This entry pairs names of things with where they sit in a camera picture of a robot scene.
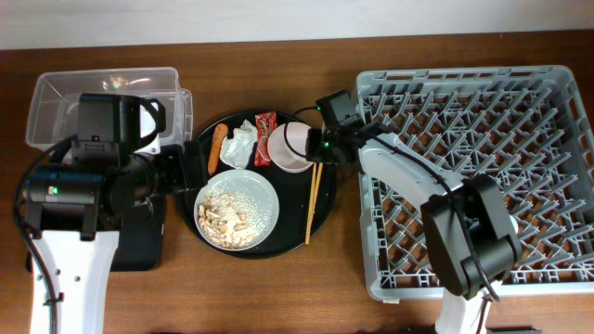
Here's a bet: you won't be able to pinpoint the white bowl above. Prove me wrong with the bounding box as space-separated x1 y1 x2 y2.
267 122 312 173

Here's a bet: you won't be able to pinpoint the wooden chopstick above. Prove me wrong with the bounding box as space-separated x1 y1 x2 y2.
305 162 317 239
304 162 323 245

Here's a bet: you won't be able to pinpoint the orange carrot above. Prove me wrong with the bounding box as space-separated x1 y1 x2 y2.
207 123 228 175

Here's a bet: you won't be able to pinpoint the white napkin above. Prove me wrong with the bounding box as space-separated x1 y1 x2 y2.
219 120 258 169

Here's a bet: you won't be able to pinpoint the grey plate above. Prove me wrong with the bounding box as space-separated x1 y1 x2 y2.
193 170 279 252

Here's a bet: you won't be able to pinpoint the rice and food scraps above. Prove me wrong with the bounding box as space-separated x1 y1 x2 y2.
194 189 276 251

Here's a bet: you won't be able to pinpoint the red snack wrapper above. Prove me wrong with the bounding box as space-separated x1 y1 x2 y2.
254 111 278 167

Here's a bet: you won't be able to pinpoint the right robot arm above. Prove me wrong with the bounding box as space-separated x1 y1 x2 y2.
305 127 522 333

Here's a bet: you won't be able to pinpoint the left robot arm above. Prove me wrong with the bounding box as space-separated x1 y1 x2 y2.
13 93 205 333

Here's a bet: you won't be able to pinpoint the clear plastic waste bin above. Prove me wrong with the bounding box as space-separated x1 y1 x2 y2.
25 67 193 155

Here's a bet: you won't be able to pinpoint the grey dishwasher rack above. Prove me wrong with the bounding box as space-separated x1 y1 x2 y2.
354 65 593 297

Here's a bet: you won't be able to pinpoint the round black serving tray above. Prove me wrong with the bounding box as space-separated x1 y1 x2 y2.
175 109 338 260

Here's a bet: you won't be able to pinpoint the black rectangular tray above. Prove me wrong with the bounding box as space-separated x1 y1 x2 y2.
23 181 165 276

